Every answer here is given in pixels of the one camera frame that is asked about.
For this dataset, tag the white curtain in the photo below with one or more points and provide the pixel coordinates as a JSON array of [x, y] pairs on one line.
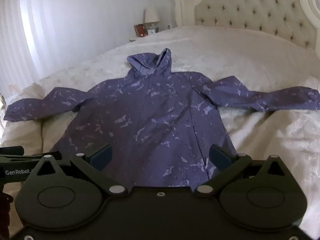
[[37, 30]]

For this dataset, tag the white tufted headboard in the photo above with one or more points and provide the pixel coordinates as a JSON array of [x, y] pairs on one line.
[[250, 2]]

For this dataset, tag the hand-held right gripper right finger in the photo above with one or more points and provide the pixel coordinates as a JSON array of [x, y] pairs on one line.
[[220, 158]]

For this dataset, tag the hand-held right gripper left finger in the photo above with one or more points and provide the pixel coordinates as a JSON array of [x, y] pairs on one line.
[[101, 158]]

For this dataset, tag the purple patterned hooded jacket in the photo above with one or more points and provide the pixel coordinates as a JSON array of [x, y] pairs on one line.
[[150, 117]]

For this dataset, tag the red picture frame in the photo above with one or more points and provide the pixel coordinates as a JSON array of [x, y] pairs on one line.
[[140, 30]]

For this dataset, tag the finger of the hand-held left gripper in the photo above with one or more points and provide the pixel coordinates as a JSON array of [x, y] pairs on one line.
[[11, 150], [20, 160]]

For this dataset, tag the white table lamp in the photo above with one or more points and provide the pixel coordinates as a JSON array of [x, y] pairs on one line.
[[151, 15]]

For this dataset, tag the small white clock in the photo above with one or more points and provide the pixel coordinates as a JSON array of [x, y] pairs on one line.
[[152, 30]]

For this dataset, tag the white bedspread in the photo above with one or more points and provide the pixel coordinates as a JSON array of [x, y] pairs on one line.
[[250, 55]]

